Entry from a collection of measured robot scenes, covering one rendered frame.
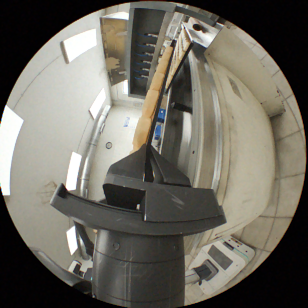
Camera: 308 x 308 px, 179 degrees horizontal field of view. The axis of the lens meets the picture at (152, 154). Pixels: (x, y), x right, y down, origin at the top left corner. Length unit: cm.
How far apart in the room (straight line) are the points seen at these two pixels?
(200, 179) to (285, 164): 90
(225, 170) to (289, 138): 89
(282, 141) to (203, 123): 92
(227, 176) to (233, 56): 52
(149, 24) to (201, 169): 62
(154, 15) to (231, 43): 34
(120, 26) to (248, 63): 61
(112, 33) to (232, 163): 70
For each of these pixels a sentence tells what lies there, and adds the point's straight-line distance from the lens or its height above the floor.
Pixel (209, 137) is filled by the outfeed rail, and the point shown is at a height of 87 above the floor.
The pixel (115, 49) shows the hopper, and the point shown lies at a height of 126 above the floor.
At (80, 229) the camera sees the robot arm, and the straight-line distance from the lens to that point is 81.
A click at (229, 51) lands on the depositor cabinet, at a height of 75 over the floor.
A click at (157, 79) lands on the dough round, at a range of 20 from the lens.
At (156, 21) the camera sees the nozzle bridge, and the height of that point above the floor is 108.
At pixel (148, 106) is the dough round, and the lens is 16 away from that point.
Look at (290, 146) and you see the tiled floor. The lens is 104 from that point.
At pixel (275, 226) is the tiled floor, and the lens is 106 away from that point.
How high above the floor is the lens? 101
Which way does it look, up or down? 9 degrees down
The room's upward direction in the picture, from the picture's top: 79 degrees counter-clockwise
